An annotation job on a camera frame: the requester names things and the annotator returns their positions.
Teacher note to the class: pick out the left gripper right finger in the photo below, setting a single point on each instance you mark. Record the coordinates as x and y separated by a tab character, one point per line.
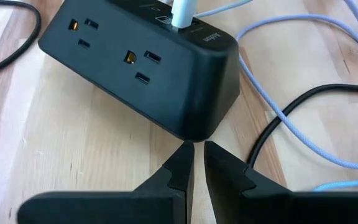
244	199

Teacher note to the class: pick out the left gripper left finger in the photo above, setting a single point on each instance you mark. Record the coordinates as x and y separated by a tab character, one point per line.
154	202

